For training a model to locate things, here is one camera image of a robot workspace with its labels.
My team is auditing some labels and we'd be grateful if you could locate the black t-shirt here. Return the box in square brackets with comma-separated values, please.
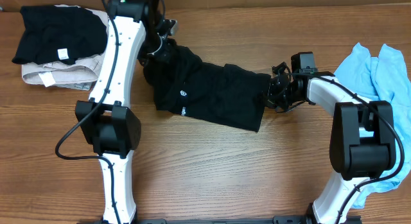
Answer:
[143, 39, 270, 132]

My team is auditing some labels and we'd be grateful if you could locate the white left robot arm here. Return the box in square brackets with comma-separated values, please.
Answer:
[75, 0, 176, 223]

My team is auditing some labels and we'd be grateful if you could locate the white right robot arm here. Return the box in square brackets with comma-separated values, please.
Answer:
[265, 72, 397, 223]

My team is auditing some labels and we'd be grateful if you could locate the folded beige garment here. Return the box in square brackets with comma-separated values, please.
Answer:
[18, 4, 109, 87]

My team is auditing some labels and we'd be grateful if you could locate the light blue t-shirt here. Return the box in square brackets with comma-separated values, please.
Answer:
[334, 43, 410, 209]

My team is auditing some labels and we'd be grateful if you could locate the folded black garment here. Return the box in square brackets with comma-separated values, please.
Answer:
[12, 5, 107, 65]

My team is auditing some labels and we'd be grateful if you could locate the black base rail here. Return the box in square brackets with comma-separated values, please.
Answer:
[76, 214, 363, 224]

